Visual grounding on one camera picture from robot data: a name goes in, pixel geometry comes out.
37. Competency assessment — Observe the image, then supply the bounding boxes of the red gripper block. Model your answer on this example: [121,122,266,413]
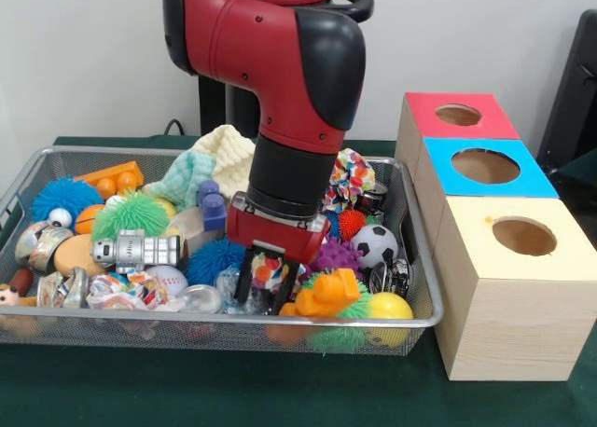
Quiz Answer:
[226,191,332,316]

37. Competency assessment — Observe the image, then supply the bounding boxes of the colourful fabric bow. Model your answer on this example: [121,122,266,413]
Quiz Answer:
[249,250,291,291]

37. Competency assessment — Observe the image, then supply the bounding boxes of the clear plastic bottle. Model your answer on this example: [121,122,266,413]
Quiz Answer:
[215,266,281,315]

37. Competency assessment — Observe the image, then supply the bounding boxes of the green spiky ball with eyes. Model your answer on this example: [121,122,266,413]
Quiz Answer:
[91,191,170,244]

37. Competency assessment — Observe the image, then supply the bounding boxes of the clear mesh bin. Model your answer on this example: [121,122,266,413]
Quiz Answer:
[0,145,444,357]

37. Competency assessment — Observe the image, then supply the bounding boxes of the wooden box with three holes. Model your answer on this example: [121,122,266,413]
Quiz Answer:
[394,90,597,382]

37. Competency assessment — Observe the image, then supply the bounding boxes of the blue spiky ball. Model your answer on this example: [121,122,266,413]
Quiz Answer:
[186,238,248,286]

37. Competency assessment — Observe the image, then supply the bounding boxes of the orange toy block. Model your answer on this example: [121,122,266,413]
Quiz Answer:
[278,268,363,319]

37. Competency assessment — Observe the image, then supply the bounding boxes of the purple spiky ball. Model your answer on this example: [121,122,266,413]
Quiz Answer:
[310,239,365,275]

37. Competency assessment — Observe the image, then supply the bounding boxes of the dark green tablecloth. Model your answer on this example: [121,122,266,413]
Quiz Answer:
[0,135,597,427]
[557,147,597,202]

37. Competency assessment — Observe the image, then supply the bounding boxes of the small soccer ball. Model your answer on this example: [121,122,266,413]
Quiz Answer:
[350,225,399,266]

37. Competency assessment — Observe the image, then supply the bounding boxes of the silver toy robot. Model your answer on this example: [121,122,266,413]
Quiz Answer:
[90,229,182,275]

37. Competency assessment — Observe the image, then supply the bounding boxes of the cream knitted cloth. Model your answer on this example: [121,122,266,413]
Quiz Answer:
[193,124,257,200]

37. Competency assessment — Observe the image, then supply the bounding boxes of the yellow ball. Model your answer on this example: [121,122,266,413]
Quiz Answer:
[368,291,414,347]

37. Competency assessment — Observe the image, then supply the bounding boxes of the colourful patterned cloth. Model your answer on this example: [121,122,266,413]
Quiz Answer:
[321,147,377,213]

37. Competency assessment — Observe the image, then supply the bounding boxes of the small basketball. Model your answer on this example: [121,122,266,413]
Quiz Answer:
[74,204,106,235]

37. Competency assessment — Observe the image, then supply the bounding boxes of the black flat panel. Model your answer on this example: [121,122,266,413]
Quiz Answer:
[535,9,597,170]

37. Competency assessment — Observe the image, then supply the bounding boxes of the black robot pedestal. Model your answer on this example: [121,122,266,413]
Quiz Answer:
[198,0,375,139]

